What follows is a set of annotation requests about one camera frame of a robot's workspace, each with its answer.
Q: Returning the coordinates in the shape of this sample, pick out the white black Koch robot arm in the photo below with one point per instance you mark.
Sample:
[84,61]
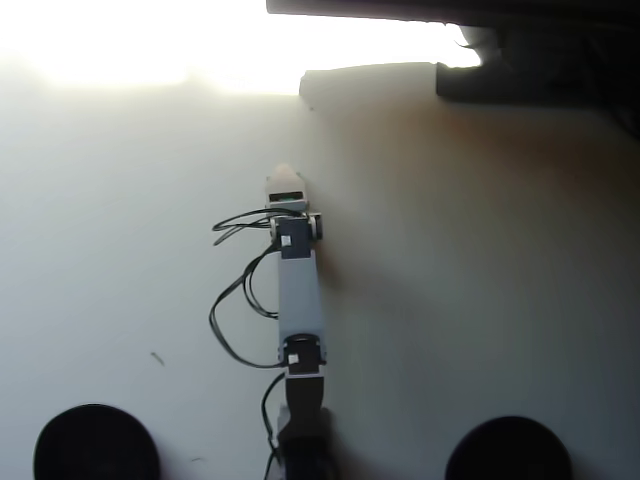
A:
[299,295]

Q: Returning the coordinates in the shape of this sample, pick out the black white gripper servo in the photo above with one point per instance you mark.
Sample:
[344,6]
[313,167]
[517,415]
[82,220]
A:
[287,201]

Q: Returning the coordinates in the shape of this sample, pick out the black round bowl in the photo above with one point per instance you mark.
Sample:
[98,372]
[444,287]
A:
[507,450]
[95,445]

